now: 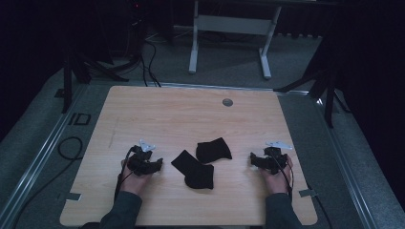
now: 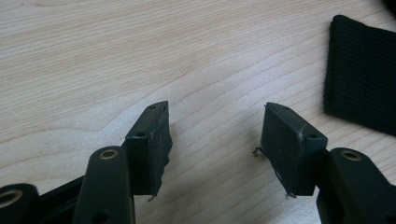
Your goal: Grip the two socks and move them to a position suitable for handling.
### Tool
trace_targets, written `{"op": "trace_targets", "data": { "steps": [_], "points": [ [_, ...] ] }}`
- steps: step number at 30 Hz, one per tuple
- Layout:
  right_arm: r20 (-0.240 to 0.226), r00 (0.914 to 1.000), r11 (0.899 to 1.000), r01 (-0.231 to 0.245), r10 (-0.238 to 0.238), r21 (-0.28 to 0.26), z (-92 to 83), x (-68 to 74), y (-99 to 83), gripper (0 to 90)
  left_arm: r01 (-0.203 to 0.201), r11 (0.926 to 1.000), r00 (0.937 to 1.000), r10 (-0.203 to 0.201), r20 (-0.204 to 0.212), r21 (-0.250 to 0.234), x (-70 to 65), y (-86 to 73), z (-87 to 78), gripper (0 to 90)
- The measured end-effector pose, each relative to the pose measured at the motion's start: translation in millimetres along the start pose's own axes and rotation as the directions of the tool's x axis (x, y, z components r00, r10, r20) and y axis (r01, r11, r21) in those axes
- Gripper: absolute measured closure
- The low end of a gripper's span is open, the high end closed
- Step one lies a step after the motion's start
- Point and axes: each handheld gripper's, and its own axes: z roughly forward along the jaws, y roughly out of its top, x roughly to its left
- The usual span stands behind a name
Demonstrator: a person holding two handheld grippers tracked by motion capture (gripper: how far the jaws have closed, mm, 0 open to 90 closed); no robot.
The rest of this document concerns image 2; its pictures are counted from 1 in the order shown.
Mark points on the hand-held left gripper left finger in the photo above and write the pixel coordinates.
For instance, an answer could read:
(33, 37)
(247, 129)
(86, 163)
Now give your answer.
(146, 149)

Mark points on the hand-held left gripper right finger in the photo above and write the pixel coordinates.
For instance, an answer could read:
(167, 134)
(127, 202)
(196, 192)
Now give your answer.
(295, 149)

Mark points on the black ribbed cloth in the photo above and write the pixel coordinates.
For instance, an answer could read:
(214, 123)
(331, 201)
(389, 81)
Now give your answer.
(361, 71)

